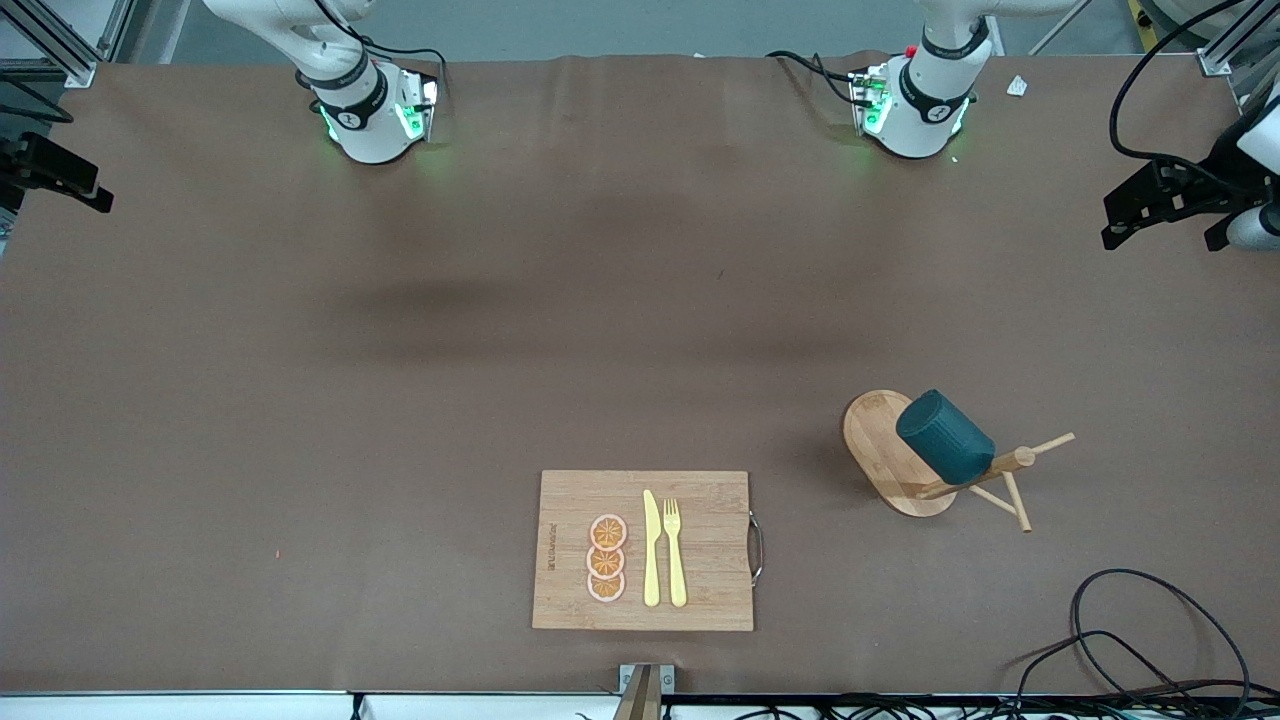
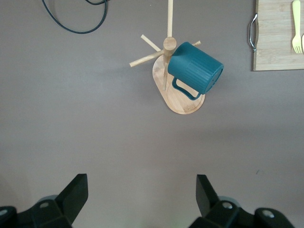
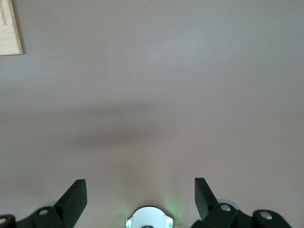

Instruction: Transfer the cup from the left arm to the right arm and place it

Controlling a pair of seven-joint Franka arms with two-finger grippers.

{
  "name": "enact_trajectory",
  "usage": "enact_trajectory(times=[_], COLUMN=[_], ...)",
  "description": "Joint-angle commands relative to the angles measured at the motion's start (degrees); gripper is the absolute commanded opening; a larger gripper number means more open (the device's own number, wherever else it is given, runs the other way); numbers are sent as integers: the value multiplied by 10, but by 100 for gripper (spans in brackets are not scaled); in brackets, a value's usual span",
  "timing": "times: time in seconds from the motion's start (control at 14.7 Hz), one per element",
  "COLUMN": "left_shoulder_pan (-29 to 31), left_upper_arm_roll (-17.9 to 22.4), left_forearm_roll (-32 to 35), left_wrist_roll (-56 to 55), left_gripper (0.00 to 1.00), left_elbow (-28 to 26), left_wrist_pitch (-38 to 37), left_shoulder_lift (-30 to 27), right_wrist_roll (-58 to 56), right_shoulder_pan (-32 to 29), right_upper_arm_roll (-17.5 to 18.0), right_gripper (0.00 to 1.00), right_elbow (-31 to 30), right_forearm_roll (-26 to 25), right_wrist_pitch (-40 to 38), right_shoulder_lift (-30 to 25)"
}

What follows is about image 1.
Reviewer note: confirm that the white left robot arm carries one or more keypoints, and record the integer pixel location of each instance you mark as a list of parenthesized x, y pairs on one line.
[(915, 115)]

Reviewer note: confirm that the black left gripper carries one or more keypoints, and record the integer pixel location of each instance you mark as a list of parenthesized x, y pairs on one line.
[(1222, 172)]

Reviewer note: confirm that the dark green cup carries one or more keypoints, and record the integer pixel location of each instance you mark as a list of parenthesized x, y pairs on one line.
[(945, 435)]

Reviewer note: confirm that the aluminium frame profile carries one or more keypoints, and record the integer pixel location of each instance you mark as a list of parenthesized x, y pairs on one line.
[(1215, 60), (80, 73)]

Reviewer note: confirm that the brown table cover sheet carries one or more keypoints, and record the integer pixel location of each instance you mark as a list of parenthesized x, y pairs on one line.
[(400, 350)]

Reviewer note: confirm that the bamboo cutting board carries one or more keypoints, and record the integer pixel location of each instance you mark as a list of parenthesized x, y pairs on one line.
[(710, 540)]

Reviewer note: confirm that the wooden mug tree stand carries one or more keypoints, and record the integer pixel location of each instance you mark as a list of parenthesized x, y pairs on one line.
[(880, 450)]

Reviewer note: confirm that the orange slice toy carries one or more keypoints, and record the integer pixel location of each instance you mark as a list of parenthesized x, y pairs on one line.
[(608, 532)]

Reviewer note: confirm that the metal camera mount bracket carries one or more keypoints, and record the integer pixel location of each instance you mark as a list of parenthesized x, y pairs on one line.
[(645, 695)]

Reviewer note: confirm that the yellow plastic knife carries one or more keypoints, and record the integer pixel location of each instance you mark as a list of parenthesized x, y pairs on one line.
[(651, 560)]

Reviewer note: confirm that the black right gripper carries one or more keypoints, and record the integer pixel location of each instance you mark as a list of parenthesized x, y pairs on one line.
[(20, 160)]

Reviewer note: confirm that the yellow plastic fork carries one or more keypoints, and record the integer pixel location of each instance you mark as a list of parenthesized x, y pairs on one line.
[(677, 575)]

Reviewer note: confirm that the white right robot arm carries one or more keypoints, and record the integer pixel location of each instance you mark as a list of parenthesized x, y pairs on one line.
[(365, 125)]

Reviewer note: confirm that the white paper scrap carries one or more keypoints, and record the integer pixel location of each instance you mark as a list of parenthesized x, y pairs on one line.
[(1017, 86)]

